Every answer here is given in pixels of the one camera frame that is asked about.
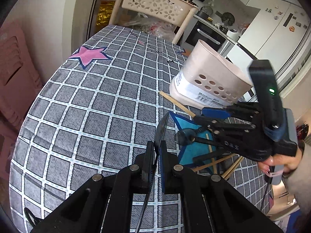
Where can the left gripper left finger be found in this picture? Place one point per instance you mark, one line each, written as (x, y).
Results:
(103, 204)

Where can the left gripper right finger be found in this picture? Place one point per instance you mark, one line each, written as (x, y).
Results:
(209, 203)

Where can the dark translucent spoon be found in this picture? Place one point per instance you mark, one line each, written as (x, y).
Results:
(209, 156)
(159, 135)
(189, 136)

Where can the person's right hand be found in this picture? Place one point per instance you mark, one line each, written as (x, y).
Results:
(289, 163)

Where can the beige utensil holder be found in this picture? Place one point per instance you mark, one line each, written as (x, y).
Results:
(207, 79)

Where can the checkered star tablecloth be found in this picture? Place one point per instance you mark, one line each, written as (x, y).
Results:
(91, 120)

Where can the white refrigerator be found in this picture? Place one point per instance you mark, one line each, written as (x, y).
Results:
(280, 33)

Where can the black built-in oven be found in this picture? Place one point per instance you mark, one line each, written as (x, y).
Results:
(202, 32)

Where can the beige flower-pattern storage cart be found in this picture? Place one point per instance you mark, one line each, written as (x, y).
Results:
(176, 12)

